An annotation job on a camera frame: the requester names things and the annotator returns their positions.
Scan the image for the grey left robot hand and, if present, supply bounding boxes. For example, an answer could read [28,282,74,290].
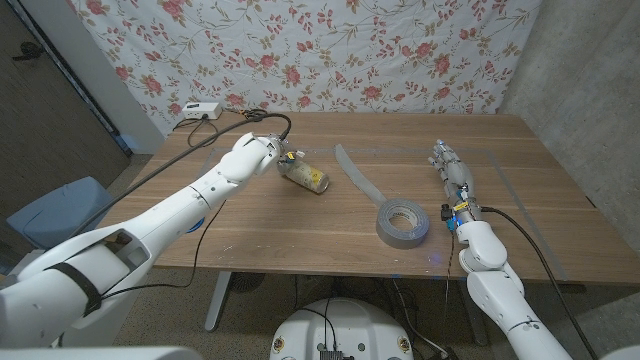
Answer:
[269,132,306,175]

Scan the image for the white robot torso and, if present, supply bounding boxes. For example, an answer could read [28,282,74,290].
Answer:
[269,297,415,360]

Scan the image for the black door hook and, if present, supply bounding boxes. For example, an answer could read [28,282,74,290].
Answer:
[12,41,45,62]

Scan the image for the blue plastic bin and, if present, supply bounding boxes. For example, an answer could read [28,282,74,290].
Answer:
[5,175,117,251]

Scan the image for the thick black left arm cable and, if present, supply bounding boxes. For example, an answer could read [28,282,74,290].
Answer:
[69,112,294,239]

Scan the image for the black scissors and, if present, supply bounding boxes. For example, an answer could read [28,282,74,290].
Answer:
[234,107,269,123]

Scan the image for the white table leg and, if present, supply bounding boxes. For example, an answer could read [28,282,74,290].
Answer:
[204,271,234,332]

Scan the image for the black power box cable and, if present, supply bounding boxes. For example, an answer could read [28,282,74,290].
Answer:
[172,115,220,149]

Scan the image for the floral backdrop cloth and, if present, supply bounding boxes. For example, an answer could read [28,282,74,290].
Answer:
[67,0,544,136]

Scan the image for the white power box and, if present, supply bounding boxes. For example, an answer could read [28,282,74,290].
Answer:
[180,101,224,121]

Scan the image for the grey duct tape roll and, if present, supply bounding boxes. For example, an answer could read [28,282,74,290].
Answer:
[333,143,431,250]

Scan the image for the grey table leg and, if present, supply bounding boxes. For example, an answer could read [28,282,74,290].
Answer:
[457,279,491,346]

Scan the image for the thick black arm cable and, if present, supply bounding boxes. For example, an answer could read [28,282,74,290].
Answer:
[69,112,294,239]
[479,206,600,360]

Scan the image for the plastic bottle with yellow label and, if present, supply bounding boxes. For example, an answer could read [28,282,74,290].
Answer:
[282,157,331,195]

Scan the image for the grey floor cable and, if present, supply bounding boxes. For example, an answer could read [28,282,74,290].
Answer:
[390,278,449,357]

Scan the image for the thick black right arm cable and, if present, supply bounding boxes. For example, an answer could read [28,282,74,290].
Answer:
[479,206,600,360]

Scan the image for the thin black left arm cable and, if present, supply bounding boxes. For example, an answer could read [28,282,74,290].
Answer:
[97,198,227,301]

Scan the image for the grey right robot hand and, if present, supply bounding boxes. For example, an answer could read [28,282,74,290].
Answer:
[427,139,484,226]

